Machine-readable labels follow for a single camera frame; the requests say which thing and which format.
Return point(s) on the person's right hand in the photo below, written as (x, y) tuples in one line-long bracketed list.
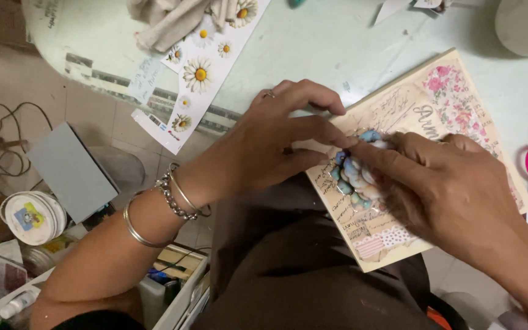
[(452, 192)]

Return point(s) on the person's left hand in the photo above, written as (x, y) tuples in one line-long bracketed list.
[(255, 142)]

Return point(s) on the blue and white flower cluster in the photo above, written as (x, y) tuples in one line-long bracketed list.
[(353, 176)]

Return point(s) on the daisy sticker sheet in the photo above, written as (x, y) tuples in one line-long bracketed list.
[(200, 78)]

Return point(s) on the decoupage wooden board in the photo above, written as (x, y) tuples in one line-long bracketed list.
[(438, 105)]

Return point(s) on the thin silver bangle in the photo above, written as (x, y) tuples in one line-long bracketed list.
[(182, 192)]

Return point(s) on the handwritten paper note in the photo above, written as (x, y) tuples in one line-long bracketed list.
[(145, 80)]

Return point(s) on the orange object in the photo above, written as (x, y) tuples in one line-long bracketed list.
[(438, 320)]

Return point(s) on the person's brown apron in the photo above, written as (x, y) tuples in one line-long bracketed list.
[(291, 275)]

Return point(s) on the teal small object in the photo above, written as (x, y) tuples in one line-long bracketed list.
[(297, 2)]

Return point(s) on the beige crumpled cloth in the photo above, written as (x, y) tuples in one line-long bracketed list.
[(172, 20)]

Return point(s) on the wide silver bangle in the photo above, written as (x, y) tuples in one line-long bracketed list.
[(138, 233)]

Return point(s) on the white storage drawer with supplies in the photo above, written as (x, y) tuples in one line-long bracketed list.
[(177, 284)]

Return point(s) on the round grey disc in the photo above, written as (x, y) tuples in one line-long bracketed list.
[(527, 25)]

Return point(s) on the grey flat box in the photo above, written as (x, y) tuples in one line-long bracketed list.
[(69, 172)]

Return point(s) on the white paper scraps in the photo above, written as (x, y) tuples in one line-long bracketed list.
[(394, 7)]

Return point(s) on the white round lidded tub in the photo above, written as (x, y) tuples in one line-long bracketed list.
[(32, 217)]

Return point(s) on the small white glue bottle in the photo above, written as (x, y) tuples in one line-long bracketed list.
[(19, 304)]

